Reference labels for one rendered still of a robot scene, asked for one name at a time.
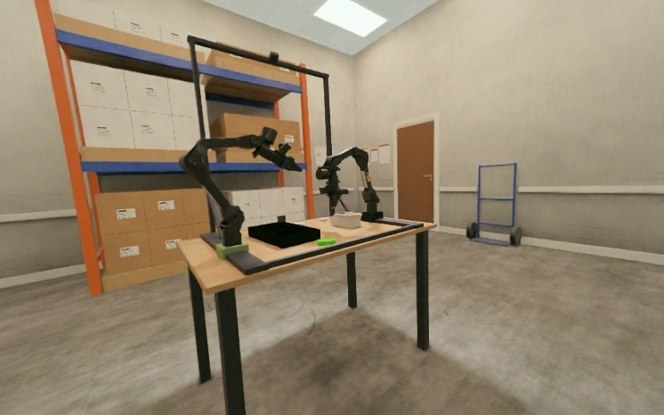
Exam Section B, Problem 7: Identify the white open box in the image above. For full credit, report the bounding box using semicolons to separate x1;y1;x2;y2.
330;212;362;229

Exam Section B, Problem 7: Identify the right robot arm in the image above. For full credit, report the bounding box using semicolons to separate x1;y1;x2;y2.
179;126;278;248

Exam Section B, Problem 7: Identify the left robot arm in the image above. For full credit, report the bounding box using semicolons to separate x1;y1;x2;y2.
315;147;380;213

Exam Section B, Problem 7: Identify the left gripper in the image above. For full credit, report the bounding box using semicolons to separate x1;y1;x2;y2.
326;179;349;207

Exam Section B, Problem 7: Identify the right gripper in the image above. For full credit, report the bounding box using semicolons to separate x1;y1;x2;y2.
267;149;303;172

